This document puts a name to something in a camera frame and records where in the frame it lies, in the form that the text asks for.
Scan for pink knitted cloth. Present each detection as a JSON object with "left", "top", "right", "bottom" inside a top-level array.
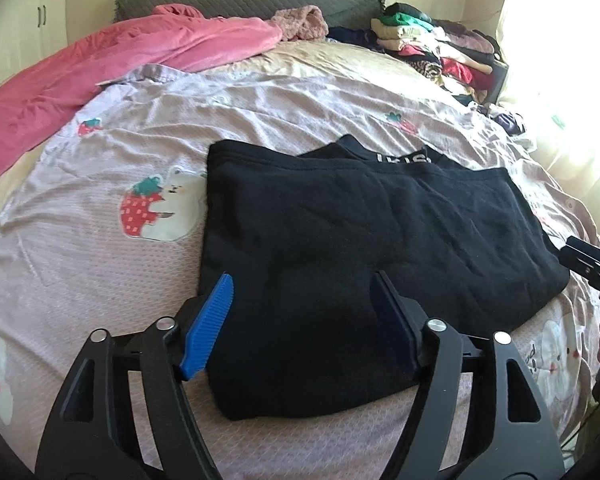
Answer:
[{"left": 271, "top": 4, "right": 329, "bottom": 43}]

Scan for black sweater with orange cuffs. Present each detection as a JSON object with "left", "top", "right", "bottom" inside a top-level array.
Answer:
[{"left": 200, "top": 134, "right": 571, "bottom": 422}]

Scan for cream curtain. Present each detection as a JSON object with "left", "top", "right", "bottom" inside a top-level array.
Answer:
[{"left": 500, "top": 0, "right": 600, "bottom": 241}]

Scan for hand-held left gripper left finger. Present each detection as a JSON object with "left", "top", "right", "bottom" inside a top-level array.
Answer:
[{"left": 34, "top": 272, "right": 236, "bottom": 480}]

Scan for pink blanket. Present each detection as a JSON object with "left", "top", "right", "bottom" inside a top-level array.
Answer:
[{"left": 0, "top": 4, "right": 284, "bottom": 193}]

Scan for lilac printed bed sheet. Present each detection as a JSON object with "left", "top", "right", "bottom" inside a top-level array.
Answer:
[{"left": 0, "top": 62, "right": 600, "bottom": 480}]

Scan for small crumpled clothes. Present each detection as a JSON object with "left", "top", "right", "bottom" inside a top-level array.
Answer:
[{"left": 480, "top": 101, "right": 537, "bottom": 151}]

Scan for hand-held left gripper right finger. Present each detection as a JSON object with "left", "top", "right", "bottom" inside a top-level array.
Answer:
[{"left": 369, "top": 270, "right": 566, "bottom": 480}]

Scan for cream duvet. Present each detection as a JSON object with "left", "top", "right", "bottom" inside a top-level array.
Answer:
[{"left": 0, "top": 39, "right": 461, "bottom": 246}]

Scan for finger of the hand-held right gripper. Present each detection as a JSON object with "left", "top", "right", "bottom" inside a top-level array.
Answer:
[
  {"left": 565, "top": 236, "right": 600, "bottom": 267},
  {"left": 559, "top": 248, "right": 600, "bottom": 302}
]

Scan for navy cloth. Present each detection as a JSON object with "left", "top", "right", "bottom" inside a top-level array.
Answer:
[{"left": 326, "top": 26, "right": 386, "bottom": 51}]

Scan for pile of folded clothes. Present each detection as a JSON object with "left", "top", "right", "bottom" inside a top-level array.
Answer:
[{"left": 370, "top": 2, "right": 511, "bottom": 106}]

